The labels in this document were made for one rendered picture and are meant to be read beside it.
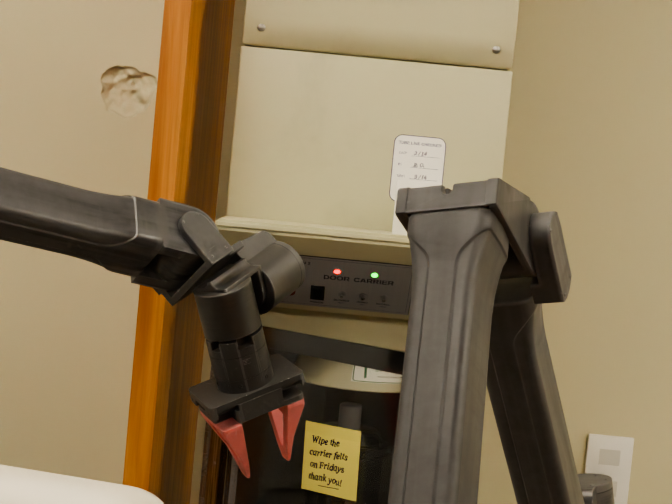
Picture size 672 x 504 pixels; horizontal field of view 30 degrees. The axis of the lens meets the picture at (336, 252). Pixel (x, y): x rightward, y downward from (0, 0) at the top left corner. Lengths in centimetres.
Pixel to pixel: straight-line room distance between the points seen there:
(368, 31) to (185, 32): 22
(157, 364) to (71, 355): 56
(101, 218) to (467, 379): 46
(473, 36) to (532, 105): 45
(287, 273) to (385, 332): 27
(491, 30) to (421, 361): 73
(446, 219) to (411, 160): 61
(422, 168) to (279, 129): 17
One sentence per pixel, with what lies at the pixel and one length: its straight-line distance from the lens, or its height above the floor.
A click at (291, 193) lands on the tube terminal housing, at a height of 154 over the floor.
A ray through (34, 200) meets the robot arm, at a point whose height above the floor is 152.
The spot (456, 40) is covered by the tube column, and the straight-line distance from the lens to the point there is 149.
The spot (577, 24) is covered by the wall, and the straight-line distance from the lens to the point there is 196.
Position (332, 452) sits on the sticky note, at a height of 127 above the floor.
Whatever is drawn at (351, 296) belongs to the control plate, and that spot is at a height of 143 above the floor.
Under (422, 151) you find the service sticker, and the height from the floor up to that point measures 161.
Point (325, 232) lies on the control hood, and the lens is 136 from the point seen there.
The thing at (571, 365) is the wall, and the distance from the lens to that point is 196.
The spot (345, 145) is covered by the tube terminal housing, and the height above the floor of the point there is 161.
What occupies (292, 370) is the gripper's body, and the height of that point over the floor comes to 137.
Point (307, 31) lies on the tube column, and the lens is 149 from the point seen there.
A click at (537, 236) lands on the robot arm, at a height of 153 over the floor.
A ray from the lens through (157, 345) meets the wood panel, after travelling 141.
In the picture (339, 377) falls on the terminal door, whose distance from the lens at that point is 137.
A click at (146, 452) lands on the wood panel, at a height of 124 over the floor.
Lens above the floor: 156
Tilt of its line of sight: 3 degrees down
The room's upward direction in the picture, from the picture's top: 5 degrees clockwise
